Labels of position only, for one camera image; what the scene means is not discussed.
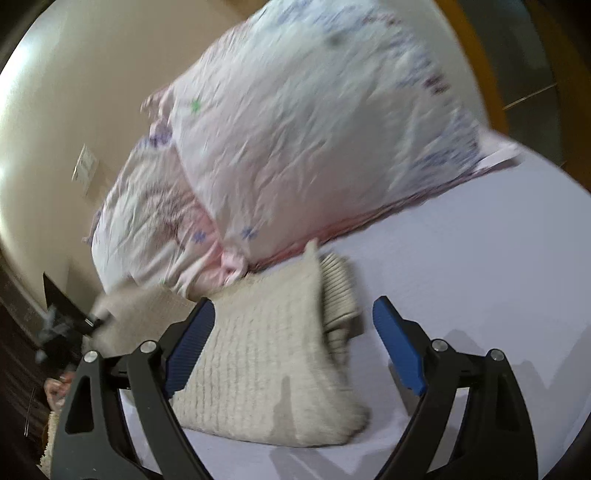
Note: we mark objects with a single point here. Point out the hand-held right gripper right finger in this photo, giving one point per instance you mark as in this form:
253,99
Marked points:
400,345

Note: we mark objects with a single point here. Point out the cream fluffy rug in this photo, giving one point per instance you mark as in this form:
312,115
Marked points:
48,438

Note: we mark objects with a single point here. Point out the white wall switch plate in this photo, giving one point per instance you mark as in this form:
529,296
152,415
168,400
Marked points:
84,167

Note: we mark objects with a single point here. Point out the small pink floral pillow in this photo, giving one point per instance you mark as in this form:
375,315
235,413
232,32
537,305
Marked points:
147,226

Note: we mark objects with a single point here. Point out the large pink floral pillow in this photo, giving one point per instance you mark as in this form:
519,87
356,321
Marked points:
300,138

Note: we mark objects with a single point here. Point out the wooden headboard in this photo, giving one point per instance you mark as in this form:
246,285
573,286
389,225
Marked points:
480,69

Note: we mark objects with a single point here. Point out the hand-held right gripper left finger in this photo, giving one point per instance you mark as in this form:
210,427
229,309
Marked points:
190,347

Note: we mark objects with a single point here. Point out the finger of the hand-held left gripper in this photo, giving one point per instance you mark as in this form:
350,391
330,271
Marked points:
69,307

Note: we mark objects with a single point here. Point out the cream knitted sweater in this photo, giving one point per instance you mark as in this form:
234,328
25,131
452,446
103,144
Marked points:
263,350

